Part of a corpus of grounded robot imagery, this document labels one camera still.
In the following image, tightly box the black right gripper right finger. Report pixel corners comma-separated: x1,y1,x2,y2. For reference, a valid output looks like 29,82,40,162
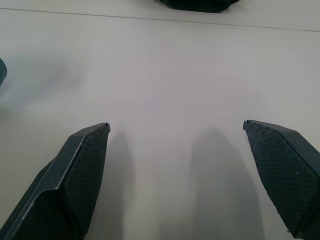
242,119,320,240

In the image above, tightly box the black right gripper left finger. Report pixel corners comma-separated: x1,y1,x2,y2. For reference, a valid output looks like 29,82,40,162
0,122,111,240

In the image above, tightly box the dark teal object edge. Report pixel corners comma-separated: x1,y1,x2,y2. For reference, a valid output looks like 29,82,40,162
0,58,8,87

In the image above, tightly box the dark object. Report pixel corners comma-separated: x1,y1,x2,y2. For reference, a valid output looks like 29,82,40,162
158,0,242,13

